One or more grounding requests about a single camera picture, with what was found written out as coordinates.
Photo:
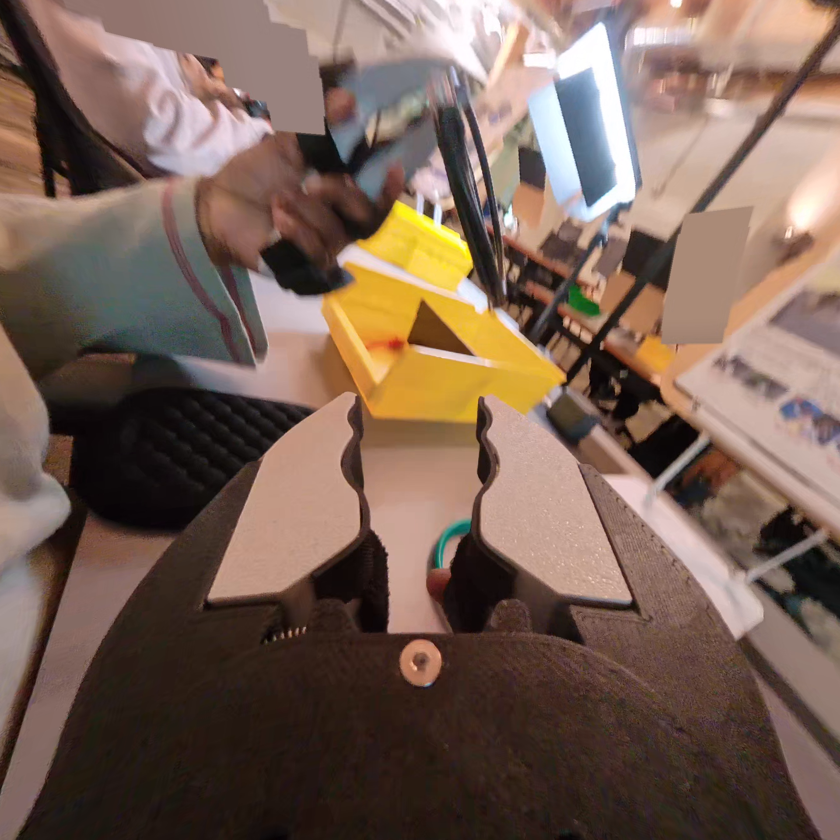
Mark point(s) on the light panel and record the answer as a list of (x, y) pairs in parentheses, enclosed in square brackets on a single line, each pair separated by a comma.
[(590, 131)]

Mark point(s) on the instruction board with wooden frame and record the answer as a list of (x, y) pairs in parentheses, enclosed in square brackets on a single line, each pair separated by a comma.
[(774, 367)]

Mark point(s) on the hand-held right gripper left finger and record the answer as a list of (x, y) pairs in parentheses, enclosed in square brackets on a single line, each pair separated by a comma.
[(289, 518)]

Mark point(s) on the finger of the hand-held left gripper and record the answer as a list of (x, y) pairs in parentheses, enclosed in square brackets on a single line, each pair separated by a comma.
[(380, 88), (394, 164)]

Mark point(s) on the yellow plastic bin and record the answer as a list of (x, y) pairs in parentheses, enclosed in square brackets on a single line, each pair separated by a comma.
[(420, 243), (420, 387)]

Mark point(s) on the dark bin divider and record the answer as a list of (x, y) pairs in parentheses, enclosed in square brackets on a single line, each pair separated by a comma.
[(439, 331)]

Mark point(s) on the black wrist rest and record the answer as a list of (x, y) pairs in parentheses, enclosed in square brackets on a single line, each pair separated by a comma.
[(184, 446)]

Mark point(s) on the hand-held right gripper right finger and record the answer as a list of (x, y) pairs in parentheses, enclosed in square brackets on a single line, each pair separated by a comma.
[(544, 525)]

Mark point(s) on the grey desk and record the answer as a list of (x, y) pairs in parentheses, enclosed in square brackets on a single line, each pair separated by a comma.
[(420, 472)]

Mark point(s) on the dark grey power adapter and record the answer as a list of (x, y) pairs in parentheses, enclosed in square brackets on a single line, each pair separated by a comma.
[(571, 413)]

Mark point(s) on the green plastic bin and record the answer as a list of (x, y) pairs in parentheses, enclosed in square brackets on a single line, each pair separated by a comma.
[(583, 300)]

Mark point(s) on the person's beige sweater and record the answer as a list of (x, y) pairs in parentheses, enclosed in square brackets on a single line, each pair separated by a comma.
[(26, 492)]

